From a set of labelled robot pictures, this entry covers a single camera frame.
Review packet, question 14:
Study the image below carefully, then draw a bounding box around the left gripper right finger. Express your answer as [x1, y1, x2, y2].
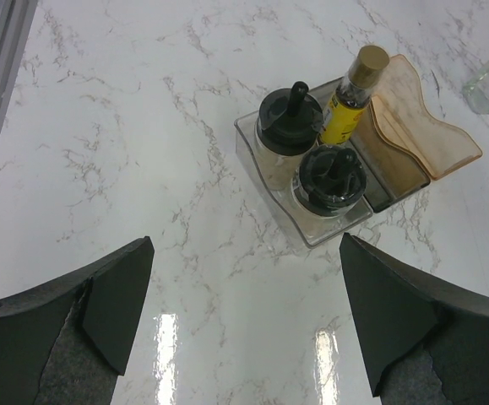
[340, 234, 489, 404]

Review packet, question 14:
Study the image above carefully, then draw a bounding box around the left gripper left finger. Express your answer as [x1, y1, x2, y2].
[0, 236, 155, 404]

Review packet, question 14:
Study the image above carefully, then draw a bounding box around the black cap shaker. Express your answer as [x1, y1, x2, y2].
[255, 81, 323, 191]
[290, 144, 368, 237]

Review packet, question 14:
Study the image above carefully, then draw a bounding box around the yellow label bottle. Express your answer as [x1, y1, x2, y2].
[318, 45, 390, 145]

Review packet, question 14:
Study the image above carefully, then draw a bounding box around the clear plastic bin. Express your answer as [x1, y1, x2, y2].
[233, 78, 374, 249]

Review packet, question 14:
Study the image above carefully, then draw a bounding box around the orange plastic bin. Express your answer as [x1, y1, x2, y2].
[371, 54, 483, 181]

